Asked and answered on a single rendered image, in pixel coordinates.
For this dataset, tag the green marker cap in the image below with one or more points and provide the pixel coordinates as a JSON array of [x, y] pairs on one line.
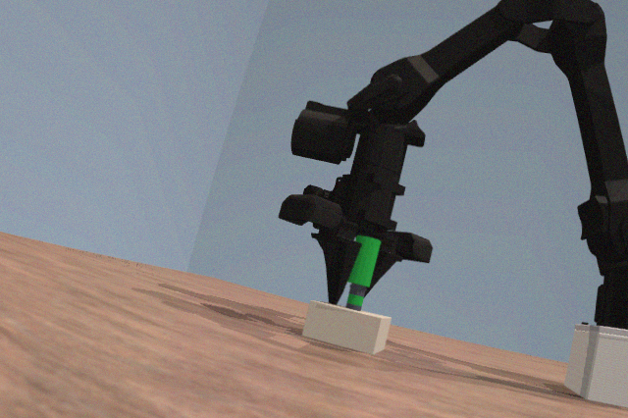
[[363, 268]]

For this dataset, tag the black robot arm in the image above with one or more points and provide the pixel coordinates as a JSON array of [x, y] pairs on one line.
[[397, 92]]

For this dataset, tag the dark grey marker with green band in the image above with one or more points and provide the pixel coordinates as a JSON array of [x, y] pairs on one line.
[[355, 297]]

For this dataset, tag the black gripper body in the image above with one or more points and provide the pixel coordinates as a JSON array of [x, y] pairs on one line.
[[366, 210]]

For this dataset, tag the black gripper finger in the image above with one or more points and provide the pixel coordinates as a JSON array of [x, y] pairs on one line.
[[384, 262], [340, 255]]

